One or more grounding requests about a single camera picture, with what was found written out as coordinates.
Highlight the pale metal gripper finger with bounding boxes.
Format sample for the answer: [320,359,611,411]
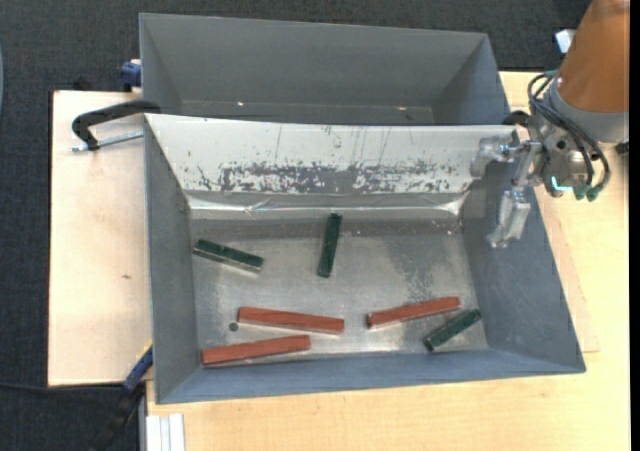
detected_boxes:
[486,189,532,250]
[469,130,524,180]

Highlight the dark green flat block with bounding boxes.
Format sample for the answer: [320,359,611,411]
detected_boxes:
[316,211,344,279]
[192,237,265,274]
[422,308,483,353]

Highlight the red-brown flat block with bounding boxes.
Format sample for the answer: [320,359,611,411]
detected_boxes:
[365,295,462,330]
[200,334,312,368]
[236,306,346,336]

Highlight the grey metal bin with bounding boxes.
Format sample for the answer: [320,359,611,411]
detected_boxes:
[138,12,587,405]

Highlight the pale wood board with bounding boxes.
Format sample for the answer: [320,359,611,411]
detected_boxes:
[47,88,601,389]

